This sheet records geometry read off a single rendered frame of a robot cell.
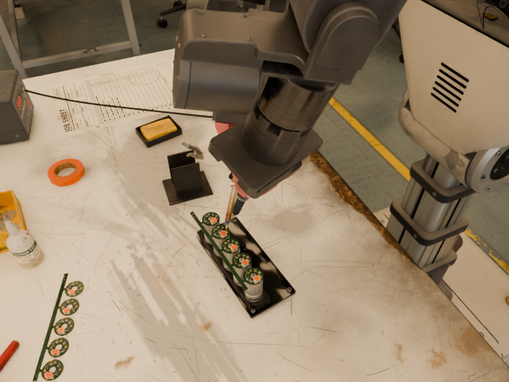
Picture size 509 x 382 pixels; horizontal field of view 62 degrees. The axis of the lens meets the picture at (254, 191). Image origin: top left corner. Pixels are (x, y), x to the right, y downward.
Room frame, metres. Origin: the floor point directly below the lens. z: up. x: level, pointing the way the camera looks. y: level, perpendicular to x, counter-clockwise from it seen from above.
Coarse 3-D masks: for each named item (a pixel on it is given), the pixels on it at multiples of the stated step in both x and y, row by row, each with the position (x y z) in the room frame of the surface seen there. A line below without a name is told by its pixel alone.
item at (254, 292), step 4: (252, 276) 0.30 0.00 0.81; (248, 284) 0.29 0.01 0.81; (260, 284) 0.29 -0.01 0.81; (248, 288) 0.29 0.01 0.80; (252, 288) 0.28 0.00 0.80; (256, 288) 0.28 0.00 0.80; (260, 288) 0.29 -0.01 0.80; (244, 292) 0.29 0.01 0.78; (248, 292) 0.29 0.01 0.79; (252, 292) 0.28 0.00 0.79; (256, 292) 0.28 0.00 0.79; (260, 292) 0.29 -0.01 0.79; (248, 296) 0.29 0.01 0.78; (252, 296) 0.28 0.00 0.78; (256, 296) 0.28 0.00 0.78; (260, 296) 0.29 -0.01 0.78; (248, 300) 0.29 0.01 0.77; (252, 300) 0.28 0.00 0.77; (256, 300) 0.28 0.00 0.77
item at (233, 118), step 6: (216, 114) 0.47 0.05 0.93; (222, 114) 0.47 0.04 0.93; (228, 114) 0.47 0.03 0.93; (234, 114) 0.47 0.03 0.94; (240, 114) 0.46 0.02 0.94; (216, 120) 0.47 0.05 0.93; (222, 120) 0.46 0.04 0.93; (228, 120) 0.46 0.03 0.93; (234, 120) 0.46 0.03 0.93; (240, 120) 0.46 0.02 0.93
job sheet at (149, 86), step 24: (120, 72) 0.90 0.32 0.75; (144, 72) 0.90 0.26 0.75; (168, 72) 0.90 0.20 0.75; (72, 96) 0.80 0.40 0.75; (96, 96) 0.80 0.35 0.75; (120, 96) 0.80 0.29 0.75; (144, 96) 0.80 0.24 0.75; (168, 96) 0.80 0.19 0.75; (72, 120) 0.71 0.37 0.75; (96, 120) 0.71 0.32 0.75; (120, 120) 0.71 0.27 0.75
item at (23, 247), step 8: (8, 224) 0.36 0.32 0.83; (8, 232) 0.36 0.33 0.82; (16, 232) 0.36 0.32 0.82; (24, 232) 0.37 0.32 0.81; (8, 240) 0.36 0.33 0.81; (16, 240) 0.35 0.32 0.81; (24, 240) 0.36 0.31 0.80; (32, 240) 0.36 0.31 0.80; (8, 248) 0.35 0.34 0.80; (16, 248) 0.35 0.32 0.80; (24, 248) 0.35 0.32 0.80; (32, 248) 0.36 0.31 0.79; (16, 256) 0.35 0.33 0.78; (24, 256) 0.35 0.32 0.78; (32, 256) 0.35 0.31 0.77; (40, 256) 0.36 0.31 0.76; (24, 264) 0.35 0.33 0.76; (32, 264) 0.35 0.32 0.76
